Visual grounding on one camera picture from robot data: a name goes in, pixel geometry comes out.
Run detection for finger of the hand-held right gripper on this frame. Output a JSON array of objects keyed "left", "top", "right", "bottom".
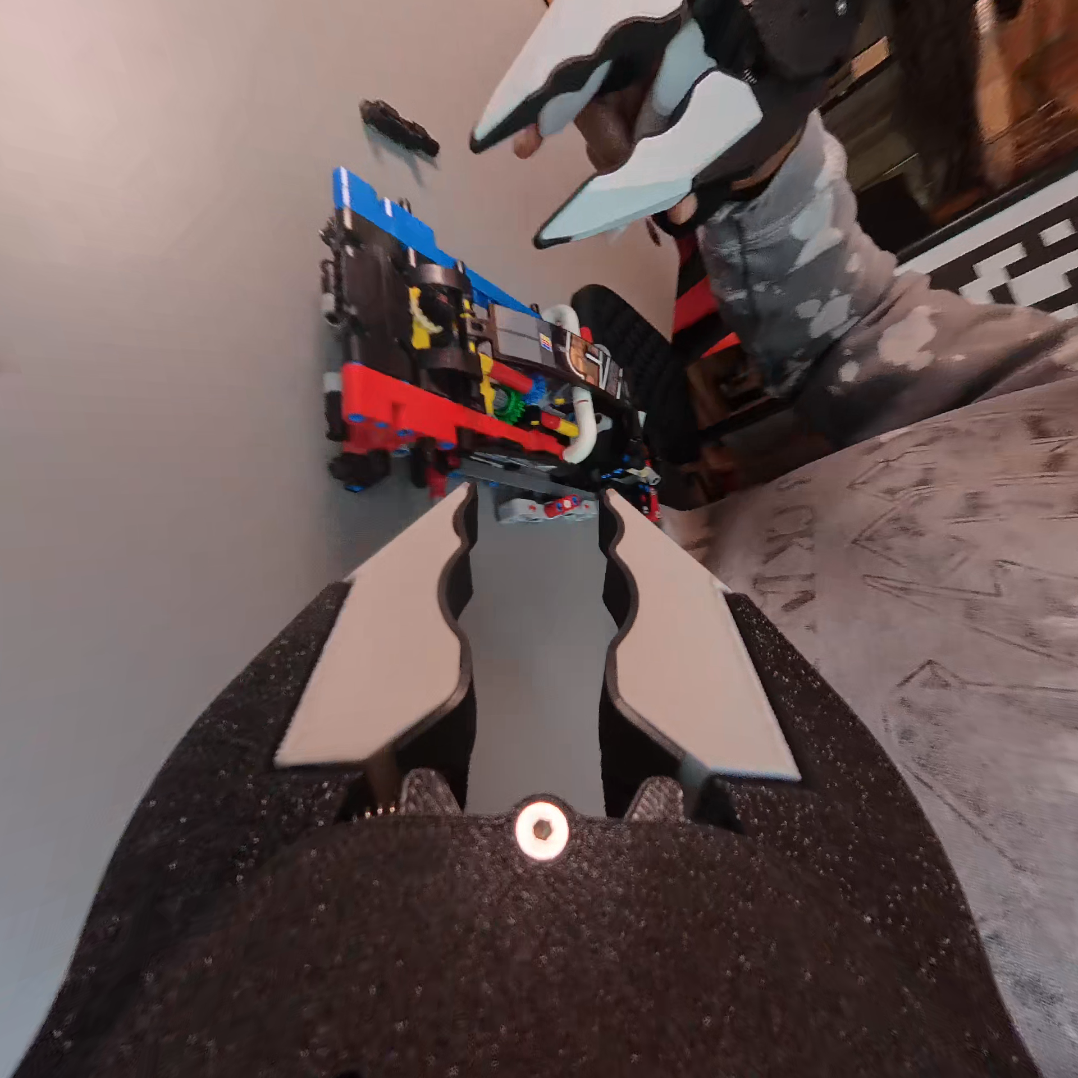
[
  {"left": 533, "top": 21, "right": 765, "bottom": 250},
  {"left": 469, "top": 0, "right": 687, "bottom": 155}
]

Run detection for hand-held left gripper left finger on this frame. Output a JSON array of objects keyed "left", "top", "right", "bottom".
[{"left": 273, "top": 482, "right": 477, "bottom": 814}]

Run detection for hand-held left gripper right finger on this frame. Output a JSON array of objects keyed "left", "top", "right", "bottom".
[{"left": 598, "top": 488, "right": 803, "bottom": 822}]

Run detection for black angled brick connector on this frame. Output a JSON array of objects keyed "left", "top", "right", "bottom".
[{"left": 359, "top": 98, "right": 441, "bottom": 159}]

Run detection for toy brick car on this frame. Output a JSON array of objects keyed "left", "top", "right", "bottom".
[{"left": 318, "top": 166, "right": 666, "bottom": 527}]

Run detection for person's right forearm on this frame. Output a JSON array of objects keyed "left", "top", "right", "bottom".
[{"left": 695, "top": 113, "right": 1078, "bottom": 447}]

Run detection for grey desk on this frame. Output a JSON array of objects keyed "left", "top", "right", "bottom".
[{"left": 0, "top": 0, "right": 704, "bottom": 1078}]

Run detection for person's right hand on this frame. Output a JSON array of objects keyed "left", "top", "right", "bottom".
[{"left": 512, "top": 83, "right": 660, "bottom": 175}]

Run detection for black rubber tire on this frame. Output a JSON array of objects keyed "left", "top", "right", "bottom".
[{"left": 571, "top": 285, "right": 702, "bottom": 466}]

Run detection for person's grey printed sweatshirt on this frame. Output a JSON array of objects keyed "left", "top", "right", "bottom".
[{"left": 665, "top": 371, "right": 1078, "bottom": 1078}]

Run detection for black white marker board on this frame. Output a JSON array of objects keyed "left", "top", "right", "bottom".
[{"left": 893, "top": 160, "right": 1078, "bottom": 321}]

